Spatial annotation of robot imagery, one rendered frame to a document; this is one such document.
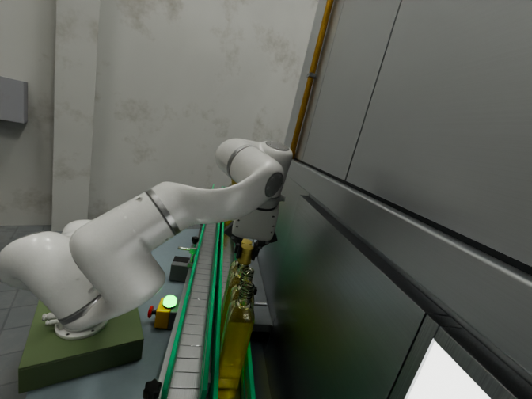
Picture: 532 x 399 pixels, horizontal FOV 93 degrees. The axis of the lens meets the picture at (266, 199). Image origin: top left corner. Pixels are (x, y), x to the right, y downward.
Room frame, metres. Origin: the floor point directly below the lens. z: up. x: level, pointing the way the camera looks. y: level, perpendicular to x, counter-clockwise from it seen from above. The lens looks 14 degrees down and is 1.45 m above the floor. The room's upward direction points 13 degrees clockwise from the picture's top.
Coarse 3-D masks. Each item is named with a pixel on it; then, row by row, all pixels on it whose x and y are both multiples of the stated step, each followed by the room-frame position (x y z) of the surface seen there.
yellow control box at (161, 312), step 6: (162, 300) 0.75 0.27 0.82; (162, 306) 0.72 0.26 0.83; (156, 312) 0.70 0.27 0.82; (162, 312) 0.70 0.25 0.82; (168, 312) 0.71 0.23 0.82; (174, 312) 0.71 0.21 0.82; (156, 318) 0.70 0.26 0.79; (162, 318) 0.71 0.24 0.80; (168, 318) 0.71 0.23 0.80; (174, 318) 0.71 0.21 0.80; (156, 324) 0.70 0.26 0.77; (162, 324) 0.71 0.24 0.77; (168, 324) 0.72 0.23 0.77
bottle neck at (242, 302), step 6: (246, 282) 0.49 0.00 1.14; (240, 288) 0.48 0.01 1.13; (246, 288) 0.47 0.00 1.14; (252, 288) 0.47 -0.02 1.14; (240, 294) 0.47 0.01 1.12; (246, 294) 0.47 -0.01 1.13; (252, 294) 0.48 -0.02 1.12; (240, 300) 0.47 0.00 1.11; (246, 300) 0.47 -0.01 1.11; (246, 306) 0.47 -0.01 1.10
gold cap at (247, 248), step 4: (244, 244) 0.60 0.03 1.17; (248, 244) 0.61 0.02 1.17; (244, 248) 0.58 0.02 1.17; (248, 248) 0.59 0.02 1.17; (252, 248) 0.59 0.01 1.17; (244, 252) 0.58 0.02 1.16; (248, 252) 0.58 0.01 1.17; (252, 252) 0.59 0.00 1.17; (240, 256) 0.58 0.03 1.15; (244, 256) 0.58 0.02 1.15; (248, 256) 0.58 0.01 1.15; (240, 260) 0.58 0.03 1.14; (244, 260) 0.58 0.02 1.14; (248, 260) 0.58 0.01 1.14; (244, 264) 0.58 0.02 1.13; (248, 264) 0.58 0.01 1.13
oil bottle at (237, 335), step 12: (228, 312) 0.48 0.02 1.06; (240, 312) 0.46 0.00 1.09; (252, 312) 0.47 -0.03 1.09; (228, 324) 0.45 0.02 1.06; (240, 324) 0.45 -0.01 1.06; (252, 324) 0.46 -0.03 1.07; (228, 336) 0.45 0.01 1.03; (240, 336) 0.45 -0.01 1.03; (228, 348) 0.45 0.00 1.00; (240, 348) 0.46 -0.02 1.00; (228, 360) 0.45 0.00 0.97; (240, 360) 0.46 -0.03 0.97; (228, 372) 0.45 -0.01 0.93; (240, 372) 0.46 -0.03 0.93; (228, 384) 0.45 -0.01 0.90
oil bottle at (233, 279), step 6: (234, 276) 0.58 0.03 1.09; (228, 282) 0.59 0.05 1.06; (234, 282) 0.57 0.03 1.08; (228, 288) 0.57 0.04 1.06; (228, 294) 0.56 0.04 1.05; (228, 300) 0.56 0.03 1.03; (222, 306) 0.60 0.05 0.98; (222, 312) 0.57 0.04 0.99; (222, 318) 0.56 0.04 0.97; (222, 324) 0.56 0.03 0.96
